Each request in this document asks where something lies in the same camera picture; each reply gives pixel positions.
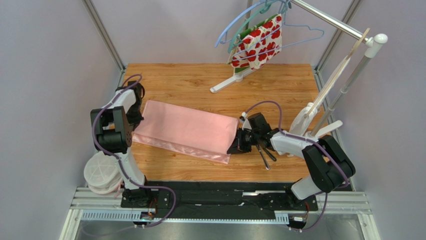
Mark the white clothes rack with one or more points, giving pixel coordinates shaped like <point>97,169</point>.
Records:
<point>373,44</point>

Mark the light blue hanger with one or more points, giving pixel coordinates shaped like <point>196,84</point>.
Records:
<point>252,9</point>

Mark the teal green hanger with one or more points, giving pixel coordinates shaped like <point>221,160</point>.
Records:
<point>237,36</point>

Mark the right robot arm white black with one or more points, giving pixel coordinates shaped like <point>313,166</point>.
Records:
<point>328,165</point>

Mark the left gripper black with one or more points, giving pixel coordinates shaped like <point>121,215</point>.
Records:
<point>133,122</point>

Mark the black handled knife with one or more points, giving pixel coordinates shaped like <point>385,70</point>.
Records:
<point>273,158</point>

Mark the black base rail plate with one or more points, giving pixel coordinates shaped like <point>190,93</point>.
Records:
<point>217,200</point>

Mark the red floral cloth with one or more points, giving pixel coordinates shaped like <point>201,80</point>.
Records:
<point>257,45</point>

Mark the pink cloth napkin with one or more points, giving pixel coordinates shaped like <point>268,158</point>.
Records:
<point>188,131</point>

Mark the white hanging cloth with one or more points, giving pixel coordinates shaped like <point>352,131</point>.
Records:
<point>299,125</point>

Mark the white mesh basket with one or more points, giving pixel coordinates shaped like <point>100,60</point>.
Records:
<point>102,175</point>

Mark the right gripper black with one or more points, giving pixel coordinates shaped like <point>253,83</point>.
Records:
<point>240,140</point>

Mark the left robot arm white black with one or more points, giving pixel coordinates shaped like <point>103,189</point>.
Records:
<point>112,128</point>

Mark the thin blue wire hanger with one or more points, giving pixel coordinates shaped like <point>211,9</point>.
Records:
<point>303,35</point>

